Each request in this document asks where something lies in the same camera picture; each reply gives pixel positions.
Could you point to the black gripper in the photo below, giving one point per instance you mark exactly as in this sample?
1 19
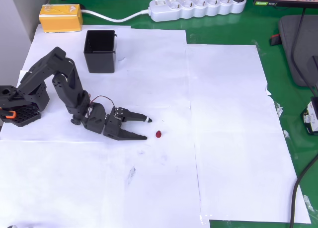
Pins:
112 129

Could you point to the small red object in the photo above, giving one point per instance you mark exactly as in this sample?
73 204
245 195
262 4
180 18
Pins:
158 134

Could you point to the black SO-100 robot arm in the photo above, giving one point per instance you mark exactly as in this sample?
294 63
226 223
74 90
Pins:
67 89

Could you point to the black square cup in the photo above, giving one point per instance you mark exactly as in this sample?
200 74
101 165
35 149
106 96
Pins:
100 61

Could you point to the yellow cardboard box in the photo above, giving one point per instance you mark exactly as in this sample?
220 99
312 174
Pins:
60 19

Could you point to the white taped paper cover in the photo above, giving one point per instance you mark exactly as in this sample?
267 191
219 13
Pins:
149 188

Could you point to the orange black clamp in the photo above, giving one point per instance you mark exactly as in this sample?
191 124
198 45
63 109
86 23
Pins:
10 115

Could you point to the green desk mat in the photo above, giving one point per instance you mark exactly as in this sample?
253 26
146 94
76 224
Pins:
223 31

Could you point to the white power strip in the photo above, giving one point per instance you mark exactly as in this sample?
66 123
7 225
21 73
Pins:
198 7

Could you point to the red black small device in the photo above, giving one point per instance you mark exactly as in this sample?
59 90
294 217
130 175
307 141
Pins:
275 40

